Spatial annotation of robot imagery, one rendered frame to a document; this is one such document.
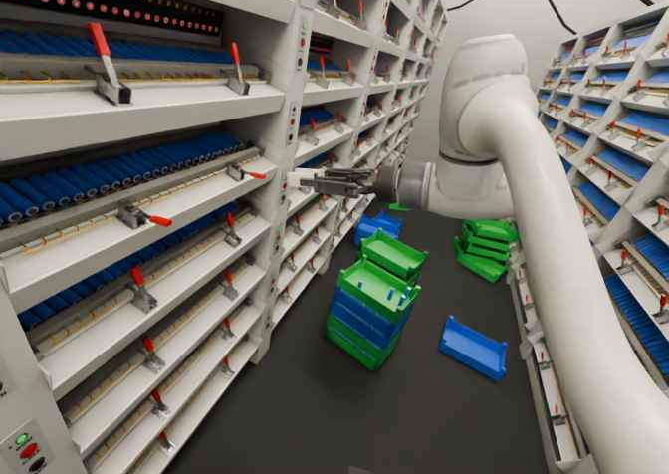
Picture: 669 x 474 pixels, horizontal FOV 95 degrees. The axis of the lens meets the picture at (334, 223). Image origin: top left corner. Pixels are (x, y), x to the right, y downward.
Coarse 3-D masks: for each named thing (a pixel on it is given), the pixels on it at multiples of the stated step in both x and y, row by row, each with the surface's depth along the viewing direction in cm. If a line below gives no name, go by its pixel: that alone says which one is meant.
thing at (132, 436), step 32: (224, 320) 97; (256, 320) 113; (192, 352) 91; (224, 352) 97; (160, 384) 82; (192, 384) 87; (128, 416) 74; (160, 416) 78; (96, 448) 67; (128, 448) 71
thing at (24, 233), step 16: (224, 160) 72; (240, 160) 78; (256, 160) 81; (176, 176) 60; (192, 176) 64; (208, 176) 67; (128, 192) 52; (144, 192) 54; (176, 192) 59; (80, 208) 45; (96, 208) 47; (112, 208) 50; (32, 224) 40; (48, 224) 41; (64, 224) 44; (96, 224) 46; (0, 240) 37; (16, 240) 39; (32, 240) 41
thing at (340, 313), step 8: (336, 304) 142; (336, 312) 141; (344, 312) 137; (344, 320) 139; (352, 320) 136; (360, 328) 134; (368, 328) 132; (400, 328) 139; (368, 336) 133; (376, 336) 130; (392, 336) 131; (376, 344) 131; (384, 344) 129
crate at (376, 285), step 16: (352, 272) 144; (368, 272) 147; (384, 272) 142; (352, 288) 130; (368, 288) 137; (384, 288) 139; (400, 288) 139; (416, 288) 132; (368, 304) 127; (384, 304) 130
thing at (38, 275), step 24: (96, 144) 56; (264, 144) 85; (264, 168) 82; (192, 192) 62; (216, 192) 66; (240, 192) 75; (168, 216) 55; (192, 216) 62; (72, 240) 44; (96, 240) 45; (120, 240) 47; (144, 240) 52; (0, 264) 33; (24, 264) 39; (48, 264) 40; (72, 264) 41; (96, 264) 45; (24, 288) 37; (48, 288) 40
